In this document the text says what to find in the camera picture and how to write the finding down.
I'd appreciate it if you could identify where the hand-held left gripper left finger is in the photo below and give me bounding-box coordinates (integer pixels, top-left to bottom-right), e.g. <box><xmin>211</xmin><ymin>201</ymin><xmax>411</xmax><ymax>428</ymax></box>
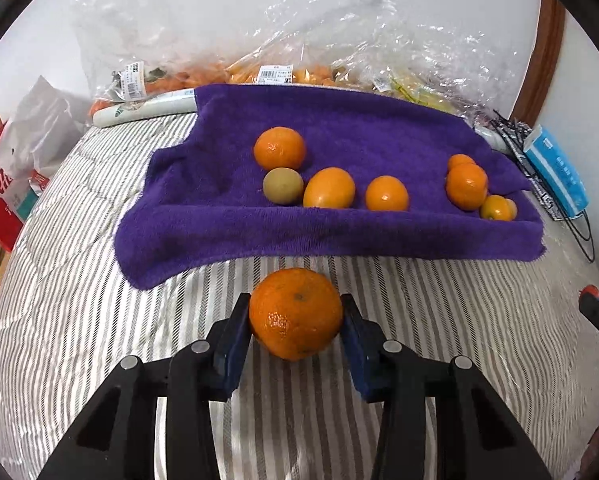
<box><xmin>38</xmin><ymin>292</ymin><xmax>253</xmax><ymax>480</ymax></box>

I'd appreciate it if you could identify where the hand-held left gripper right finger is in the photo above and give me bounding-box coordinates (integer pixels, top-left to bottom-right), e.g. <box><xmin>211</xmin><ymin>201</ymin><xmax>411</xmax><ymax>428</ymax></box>
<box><xmin>340</xmin><ymin>294</ymin><xmax>553</xmax><ymax>480</ymax></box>

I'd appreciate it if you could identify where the yellow-green round fruit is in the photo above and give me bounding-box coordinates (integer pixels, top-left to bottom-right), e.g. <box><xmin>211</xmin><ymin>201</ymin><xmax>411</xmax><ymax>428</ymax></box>
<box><xmin>262</xmin><ymin>167</ymin><xmax>304</xmax><ymax>206</ymax></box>

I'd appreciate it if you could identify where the orange with stem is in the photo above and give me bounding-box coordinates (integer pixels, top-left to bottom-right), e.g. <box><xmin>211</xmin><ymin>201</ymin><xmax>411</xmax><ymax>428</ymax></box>
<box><xmin>445</xmin><ymin>162</ymin><xmax>489</xmax><ymax>212</ymax></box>

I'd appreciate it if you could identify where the purple towel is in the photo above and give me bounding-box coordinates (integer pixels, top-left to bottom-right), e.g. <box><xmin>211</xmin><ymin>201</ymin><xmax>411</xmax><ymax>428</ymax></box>
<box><xmin>114</xmin><ymin>84</ymin><xmax>546</xmax><ymax>291</ymax></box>

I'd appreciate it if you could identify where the blue tissue box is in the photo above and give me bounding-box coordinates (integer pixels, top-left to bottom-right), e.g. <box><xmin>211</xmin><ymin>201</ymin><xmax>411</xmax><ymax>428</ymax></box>
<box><xmin>523</xmin><ymin>126</ymin><xmax>590</xmax><ymax>213</ymax></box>

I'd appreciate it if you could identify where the striped bed quilt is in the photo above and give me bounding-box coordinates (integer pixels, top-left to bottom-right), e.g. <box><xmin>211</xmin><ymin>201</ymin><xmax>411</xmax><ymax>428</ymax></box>
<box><xmin>0</xmin><ymin>110</ymin><xmax>599</xmax><ymax>480</ymax></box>

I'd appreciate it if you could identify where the white paper roll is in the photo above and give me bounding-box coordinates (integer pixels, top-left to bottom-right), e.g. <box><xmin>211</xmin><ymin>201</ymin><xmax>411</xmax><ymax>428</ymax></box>
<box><xmin>92</xmin><ymin>87</ymin><xmax>198</xmax><ymax>127</ymax></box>

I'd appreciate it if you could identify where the clear bag of yellow fruit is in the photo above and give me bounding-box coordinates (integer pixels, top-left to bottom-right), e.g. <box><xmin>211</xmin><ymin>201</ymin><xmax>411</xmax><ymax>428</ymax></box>
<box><xmin>329</xmin><ymin>0</ymin><xmax>520</xmax><ymax>121</ymax></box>

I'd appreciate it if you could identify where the clear bag of leafy oranges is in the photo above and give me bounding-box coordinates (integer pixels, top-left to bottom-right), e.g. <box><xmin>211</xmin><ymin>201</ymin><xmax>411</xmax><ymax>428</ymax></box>
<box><xmin>74</xmin><ymin>0</ymin><xmax>230</xmax><ymax>111</ymax></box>

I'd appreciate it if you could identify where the grey plastic bag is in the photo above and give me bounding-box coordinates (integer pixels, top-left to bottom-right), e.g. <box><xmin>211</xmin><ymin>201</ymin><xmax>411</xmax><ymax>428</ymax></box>
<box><xmin>0</xmin><ymin>75</ymin><xmax>93</xmax><ymax>221</ymax></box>

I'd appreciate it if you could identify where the black cable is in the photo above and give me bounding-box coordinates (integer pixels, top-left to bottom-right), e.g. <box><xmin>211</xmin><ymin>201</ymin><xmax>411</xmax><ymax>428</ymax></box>
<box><xmin>572</xmin><ymin>210</ymin><xmax>597</xmax><ymax>263</ymax></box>

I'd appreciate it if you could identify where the brown wooden door frame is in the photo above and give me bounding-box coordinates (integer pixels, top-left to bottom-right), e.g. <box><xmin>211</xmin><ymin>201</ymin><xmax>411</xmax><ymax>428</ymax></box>
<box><xmin>510</xmin><ymin>0</ymin><xmax>566</xmax><ymax>126</ymax></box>

